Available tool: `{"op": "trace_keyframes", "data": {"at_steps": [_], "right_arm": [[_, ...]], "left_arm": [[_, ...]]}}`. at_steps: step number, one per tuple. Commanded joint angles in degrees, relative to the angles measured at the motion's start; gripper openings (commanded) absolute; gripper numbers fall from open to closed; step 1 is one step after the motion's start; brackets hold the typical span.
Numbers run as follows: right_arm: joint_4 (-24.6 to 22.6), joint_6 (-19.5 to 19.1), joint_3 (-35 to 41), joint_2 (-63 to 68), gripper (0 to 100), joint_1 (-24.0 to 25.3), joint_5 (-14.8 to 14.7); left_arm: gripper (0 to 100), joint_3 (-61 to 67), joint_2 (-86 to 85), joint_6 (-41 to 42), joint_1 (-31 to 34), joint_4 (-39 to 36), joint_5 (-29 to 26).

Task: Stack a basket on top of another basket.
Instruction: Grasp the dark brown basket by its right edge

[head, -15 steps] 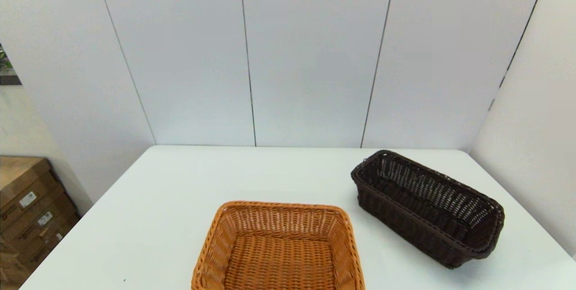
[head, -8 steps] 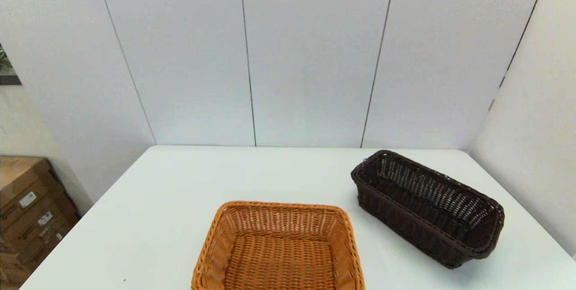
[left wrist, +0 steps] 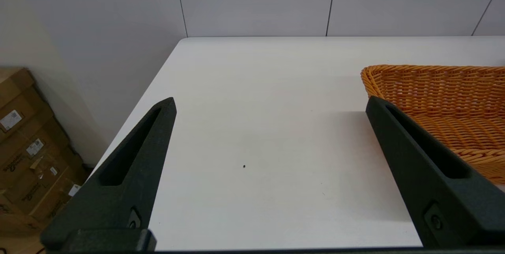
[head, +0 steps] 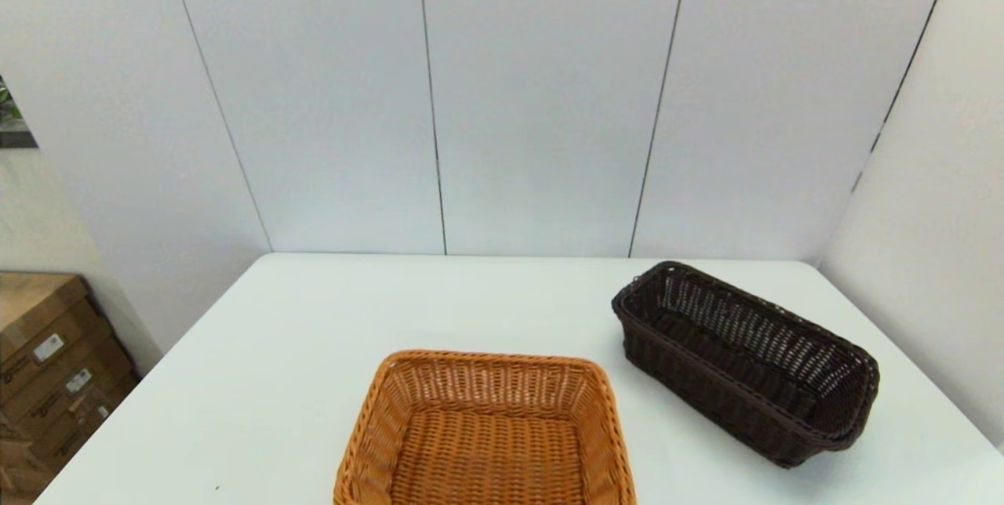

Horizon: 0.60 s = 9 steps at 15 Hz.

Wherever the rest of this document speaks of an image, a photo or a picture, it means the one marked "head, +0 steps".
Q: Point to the dark brown wicker basket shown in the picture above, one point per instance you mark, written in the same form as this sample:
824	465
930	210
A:
706	387

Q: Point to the orange wicker basket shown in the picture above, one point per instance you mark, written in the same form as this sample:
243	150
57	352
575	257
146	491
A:
486	450

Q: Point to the brown cardboard box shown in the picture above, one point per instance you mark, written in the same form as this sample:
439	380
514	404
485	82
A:
31	309
78	426
102	368

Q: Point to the green plant on dark ledge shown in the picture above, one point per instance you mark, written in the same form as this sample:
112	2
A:
9	109

